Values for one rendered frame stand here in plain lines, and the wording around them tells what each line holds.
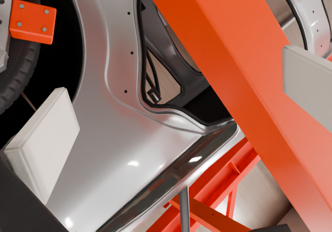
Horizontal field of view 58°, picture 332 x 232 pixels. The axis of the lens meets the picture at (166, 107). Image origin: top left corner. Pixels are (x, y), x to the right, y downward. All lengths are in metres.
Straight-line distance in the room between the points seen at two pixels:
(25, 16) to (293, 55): 0.64
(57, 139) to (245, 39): 0.59
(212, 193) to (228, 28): 3.21
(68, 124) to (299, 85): 0.13
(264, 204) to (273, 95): 6.92
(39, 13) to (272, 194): 7.26
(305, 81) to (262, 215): 7.50
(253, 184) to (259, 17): 6.66
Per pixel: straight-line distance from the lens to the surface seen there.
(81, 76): 1.08
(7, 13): 0.75
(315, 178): 0.84
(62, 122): 0.17
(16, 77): 0.80
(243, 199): 7.23
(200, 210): 2.57
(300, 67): 0.17
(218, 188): 3.80
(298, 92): 0.18
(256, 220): 7.60
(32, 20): 0.74
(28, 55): 0.81
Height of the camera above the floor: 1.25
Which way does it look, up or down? 13 degrees up
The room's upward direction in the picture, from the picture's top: 144 degrees clockwise
